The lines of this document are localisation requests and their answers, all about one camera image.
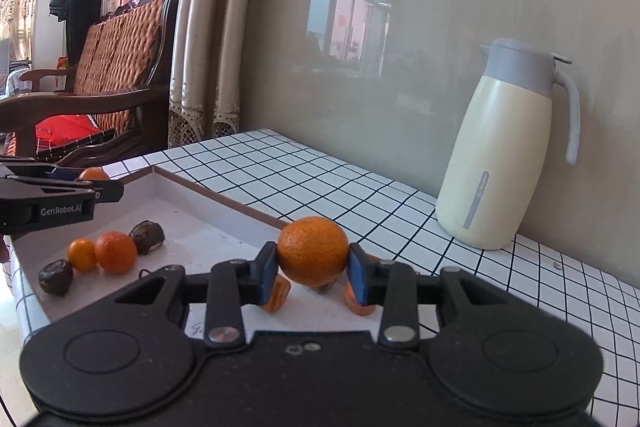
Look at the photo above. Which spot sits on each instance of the small orange mandarin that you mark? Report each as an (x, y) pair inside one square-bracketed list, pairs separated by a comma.
[(82, 256), (94, 174)]

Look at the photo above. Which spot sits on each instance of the white cabinet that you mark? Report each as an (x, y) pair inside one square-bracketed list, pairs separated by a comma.
[(45, 32)]

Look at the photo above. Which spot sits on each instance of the cut orange fruit piece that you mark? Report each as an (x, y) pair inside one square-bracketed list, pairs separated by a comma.
[(277, 297)]

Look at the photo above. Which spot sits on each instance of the wooden cushioned sofa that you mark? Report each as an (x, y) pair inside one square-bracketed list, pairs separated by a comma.
[(125, 52)]

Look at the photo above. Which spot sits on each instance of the brown cardboard box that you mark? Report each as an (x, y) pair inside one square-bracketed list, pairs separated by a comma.
[(210, 247)]

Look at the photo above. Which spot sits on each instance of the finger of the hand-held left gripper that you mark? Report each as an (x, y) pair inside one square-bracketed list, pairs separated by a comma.
[(62, 172), (100, 192)]

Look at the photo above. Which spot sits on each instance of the white checked tablecloth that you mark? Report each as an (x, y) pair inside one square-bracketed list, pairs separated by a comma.
[(300, 172)]

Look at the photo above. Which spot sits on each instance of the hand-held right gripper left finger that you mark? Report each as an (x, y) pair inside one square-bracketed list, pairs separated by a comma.
[(270, 269)]

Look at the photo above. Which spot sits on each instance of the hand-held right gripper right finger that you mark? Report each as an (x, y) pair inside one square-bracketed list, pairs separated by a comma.
[(356, 274)]

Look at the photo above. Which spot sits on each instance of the beige curtain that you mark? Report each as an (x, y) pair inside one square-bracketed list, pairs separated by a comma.
[(215, 32)]

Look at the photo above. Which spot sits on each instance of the dark brown wrinkled fruit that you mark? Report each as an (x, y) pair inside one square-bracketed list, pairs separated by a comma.
[(56, 278), (147, 237)]

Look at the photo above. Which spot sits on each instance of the cream thermos jug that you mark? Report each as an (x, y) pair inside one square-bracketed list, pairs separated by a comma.
[(490, 157)]

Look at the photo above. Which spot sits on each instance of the red cushion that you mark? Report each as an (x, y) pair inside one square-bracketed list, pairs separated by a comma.
[(65, 130)]

